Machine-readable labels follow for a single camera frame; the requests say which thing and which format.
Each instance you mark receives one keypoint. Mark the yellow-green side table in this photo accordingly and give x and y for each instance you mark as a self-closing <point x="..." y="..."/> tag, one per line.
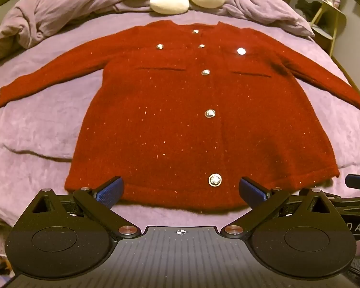
<point x="333" y="18"/>

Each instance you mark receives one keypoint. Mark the purple bed sheet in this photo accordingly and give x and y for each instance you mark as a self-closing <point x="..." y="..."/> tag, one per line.
<point x="42" y="126"/>

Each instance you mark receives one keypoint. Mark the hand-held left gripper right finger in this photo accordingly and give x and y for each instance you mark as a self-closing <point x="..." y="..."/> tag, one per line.
<point x="250" y="192"/>

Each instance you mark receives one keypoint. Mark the red sparkly knit cardigan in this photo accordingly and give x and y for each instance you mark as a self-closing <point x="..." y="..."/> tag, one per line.
<point x="174" y="120"/>

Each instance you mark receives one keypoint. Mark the black cloth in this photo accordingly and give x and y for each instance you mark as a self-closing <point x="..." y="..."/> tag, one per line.
<point x="307" y="9"/>

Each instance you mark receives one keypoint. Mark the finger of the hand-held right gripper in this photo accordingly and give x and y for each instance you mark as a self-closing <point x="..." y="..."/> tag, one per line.
<point x="352" y="204"/>
<point x="358" y="180"/>

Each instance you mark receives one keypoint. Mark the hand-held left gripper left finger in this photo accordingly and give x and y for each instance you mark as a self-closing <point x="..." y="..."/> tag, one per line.
<point x="111" y="190"/>

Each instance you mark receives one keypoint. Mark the crumpled purple blanket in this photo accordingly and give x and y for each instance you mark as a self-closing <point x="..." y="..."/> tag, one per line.
<point x="63" y="15"/>

